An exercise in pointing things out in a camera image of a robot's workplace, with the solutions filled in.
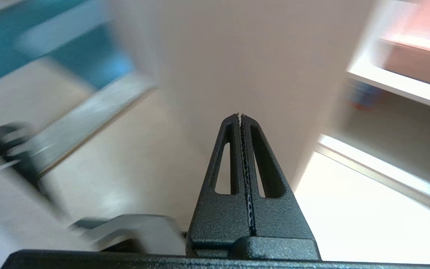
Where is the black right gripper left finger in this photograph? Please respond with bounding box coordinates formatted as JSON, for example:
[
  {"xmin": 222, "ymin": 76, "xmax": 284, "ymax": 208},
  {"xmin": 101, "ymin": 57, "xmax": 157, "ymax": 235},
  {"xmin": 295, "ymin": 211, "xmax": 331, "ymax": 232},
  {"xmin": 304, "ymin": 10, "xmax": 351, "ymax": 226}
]
[{"xmin": 186, "ymin": 113, "xmax": 256, "ymax": 258}]

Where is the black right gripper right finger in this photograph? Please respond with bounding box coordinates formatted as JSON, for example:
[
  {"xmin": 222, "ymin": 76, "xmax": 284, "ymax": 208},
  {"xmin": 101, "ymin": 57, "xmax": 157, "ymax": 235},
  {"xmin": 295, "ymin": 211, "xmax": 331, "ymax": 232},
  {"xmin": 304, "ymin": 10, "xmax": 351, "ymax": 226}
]
[{"xmin": 240, "ymin": 113, "xmax": 322, "ymax": 261}]

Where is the white bench shelf cabinet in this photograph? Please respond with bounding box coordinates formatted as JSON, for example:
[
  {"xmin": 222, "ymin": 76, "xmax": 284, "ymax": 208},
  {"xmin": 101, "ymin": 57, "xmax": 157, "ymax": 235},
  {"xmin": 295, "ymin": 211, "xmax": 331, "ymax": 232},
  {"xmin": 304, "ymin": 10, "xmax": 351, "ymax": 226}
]
[{"xmin": 314, "ymin": 0, "xmax": 430, "ymax": 221}]

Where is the orange box with blue label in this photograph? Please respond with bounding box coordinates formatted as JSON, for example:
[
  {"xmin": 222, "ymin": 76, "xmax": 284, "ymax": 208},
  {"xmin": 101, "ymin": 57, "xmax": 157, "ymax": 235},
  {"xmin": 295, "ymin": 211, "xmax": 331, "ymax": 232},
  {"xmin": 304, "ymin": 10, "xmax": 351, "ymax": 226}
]
[{"xmin": 349, "ymin": 80, "xmax": 381, "ymax": 111}]

